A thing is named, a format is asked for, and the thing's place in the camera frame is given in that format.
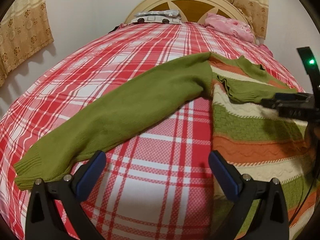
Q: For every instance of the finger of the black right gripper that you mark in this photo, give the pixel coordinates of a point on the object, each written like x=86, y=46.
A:
x=286, y=99

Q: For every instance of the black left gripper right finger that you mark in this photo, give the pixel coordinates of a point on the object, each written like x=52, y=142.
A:
x=270, y=220

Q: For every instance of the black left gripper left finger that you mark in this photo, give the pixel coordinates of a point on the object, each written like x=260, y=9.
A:
x=43, y=219

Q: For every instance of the green orange striped sweater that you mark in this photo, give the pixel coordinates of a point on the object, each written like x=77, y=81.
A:
x=252, y=138

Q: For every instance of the pink cloth beside bed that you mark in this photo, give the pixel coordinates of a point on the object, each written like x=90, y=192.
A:
x=266, y=49

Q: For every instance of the pink floral blanket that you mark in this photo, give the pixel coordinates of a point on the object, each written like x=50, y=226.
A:
x=229, y=26

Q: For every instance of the cream wooden headboard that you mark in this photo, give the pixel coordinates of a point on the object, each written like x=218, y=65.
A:
x=190, y=10

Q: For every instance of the grey white patterned pillow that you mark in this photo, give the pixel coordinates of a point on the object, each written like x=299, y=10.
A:
x=163, y=17

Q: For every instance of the beige left window curtain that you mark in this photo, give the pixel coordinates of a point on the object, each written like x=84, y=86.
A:
x=25, y=30

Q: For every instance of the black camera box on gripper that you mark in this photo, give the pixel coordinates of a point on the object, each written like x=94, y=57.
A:
x=311, y=67

